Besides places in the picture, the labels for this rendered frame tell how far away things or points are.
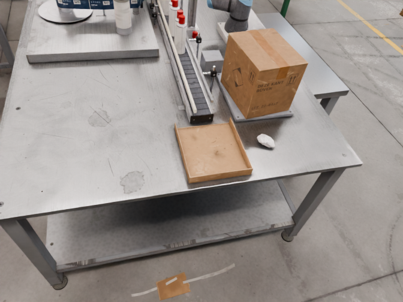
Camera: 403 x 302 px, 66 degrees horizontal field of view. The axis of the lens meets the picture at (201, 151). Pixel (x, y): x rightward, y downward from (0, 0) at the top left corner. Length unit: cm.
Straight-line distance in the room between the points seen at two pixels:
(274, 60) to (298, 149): 40
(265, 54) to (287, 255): 125
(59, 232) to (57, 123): 65
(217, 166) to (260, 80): 40
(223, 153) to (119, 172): 44
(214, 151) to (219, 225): 62
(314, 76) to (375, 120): 147
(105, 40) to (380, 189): 218
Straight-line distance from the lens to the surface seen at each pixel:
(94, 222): 185
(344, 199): 250
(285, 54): 145
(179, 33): 170
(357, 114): 326
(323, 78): 194
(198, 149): 131
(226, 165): 128
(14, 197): 128
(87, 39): 190
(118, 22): 190
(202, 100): 147
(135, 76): 168
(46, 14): 216
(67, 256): 180
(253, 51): 141
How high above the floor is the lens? 182
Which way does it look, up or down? 49 degrees down
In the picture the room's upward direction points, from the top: 9 degrees clockwise
